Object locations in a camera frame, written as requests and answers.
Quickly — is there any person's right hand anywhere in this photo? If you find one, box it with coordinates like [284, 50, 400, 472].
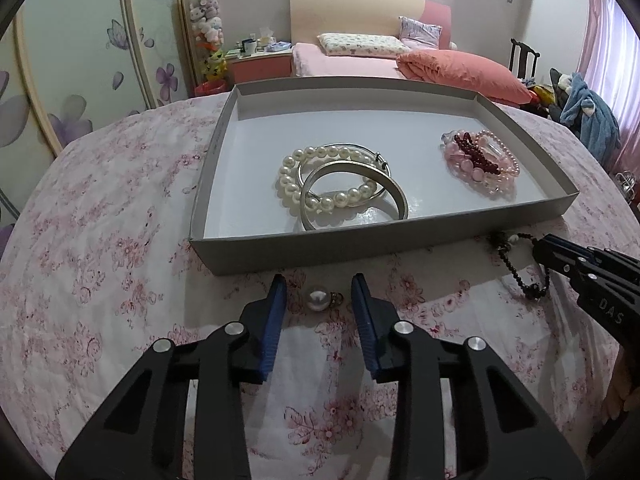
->
[612, 345, 640, 413]

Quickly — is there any folded pink quilt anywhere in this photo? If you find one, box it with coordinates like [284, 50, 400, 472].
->
[396, 49, 534, 106]

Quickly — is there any dark red bead bracelet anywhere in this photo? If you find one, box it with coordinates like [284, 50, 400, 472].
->
[451, 130, 502, 176]

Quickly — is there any white pearl pendant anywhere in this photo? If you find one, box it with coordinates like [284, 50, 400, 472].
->
[305, 285, 345, 314]

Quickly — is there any black bead necklace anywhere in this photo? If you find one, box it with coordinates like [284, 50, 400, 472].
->
[487, 230, 554, 302]

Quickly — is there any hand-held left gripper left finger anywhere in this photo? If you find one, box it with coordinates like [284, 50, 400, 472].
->
[55, 274, 288, 480]

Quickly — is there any grey cardboard box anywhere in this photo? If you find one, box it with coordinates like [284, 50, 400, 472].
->
[188, 81, 580, 277]

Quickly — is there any white pearl bracelet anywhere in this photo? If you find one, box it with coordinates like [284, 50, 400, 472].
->
[275, 144, 385, 214]

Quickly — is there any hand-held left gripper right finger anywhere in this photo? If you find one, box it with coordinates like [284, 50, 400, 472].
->
[350, 272, 586, 480]

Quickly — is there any blue plush garment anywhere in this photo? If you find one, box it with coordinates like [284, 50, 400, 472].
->
[559, 72, 624, 172]

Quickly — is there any thin silver bangle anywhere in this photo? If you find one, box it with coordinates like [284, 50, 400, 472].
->
[297, 143, 390, 207]

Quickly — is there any white floral pillow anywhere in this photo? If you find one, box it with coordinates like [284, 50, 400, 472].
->
[317, 32, 412, 58]

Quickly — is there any pink and beige nightstand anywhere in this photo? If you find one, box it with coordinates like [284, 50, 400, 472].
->
[227, 41, 295, 84]

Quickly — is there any red waste bin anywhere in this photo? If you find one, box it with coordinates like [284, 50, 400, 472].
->
[193, 79, 234, 99]

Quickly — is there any plush toy tower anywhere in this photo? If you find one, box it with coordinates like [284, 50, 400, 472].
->
[188, 0, 229, 84]

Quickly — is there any pink bead bracelet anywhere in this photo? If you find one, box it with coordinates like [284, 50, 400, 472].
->
[441, 136, 503, 193]

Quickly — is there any wide silver bangle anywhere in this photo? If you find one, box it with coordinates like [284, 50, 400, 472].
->
[299, 162, 409, 234]

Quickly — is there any dark wooden chair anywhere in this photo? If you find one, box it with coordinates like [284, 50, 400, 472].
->
[509, 37, 541, 82]

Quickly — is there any flower print sliding wardrobe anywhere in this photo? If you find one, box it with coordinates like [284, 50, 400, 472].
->
[0, 0, 197, 243]

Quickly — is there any purple flower pillow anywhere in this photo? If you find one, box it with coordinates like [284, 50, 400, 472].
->
[398, 15, 444, 44]

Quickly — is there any pink curtain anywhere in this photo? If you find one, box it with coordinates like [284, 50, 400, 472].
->
[576, 0, 640, 183]

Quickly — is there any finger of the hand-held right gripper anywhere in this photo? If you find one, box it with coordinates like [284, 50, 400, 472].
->
[544, 233, 603, 261]
[532, 242, 587, 282]

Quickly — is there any colourful clothes pile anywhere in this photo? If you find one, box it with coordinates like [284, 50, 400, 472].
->
[521, 77, 564, 117]

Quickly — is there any beige and pink headboard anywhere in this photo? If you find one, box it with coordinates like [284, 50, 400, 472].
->
[288, 0, 454, 52]

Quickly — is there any metal wire rack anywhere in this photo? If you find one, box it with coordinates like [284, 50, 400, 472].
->
[616, 170, 640, 202]

